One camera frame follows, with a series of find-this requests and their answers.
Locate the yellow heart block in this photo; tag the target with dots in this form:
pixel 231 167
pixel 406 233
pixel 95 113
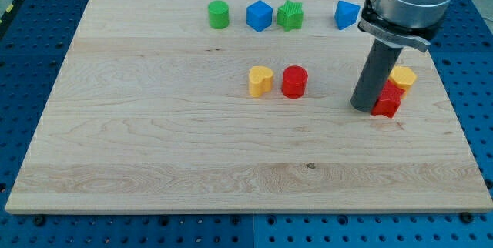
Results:
pixel 260 80

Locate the blue cube block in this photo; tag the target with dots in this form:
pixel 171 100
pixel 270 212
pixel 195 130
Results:
pixel 259 15

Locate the green star block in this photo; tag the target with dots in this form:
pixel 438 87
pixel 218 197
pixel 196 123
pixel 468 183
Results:
pixel 290 15

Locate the red star block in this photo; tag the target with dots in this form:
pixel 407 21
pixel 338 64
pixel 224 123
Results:
pixel 389 100

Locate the wooden board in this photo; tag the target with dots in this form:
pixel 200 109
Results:
pixel 151 114

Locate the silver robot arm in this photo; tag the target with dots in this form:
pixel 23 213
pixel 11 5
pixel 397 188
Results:
pixel 394 25

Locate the yellow hexagon block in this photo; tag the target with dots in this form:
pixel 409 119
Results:
pixel 403 77

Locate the blue triangle block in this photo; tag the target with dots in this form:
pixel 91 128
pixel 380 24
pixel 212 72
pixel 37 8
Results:
pixel 346 14

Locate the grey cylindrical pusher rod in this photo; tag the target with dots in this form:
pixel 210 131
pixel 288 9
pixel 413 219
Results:
pixel 377 68

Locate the red cylinder block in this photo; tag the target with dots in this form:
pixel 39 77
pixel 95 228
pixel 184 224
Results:
pixel 294 81

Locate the green cylinder block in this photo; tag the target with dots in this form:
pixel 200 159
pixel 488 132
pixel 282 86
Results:
pixel 218 12

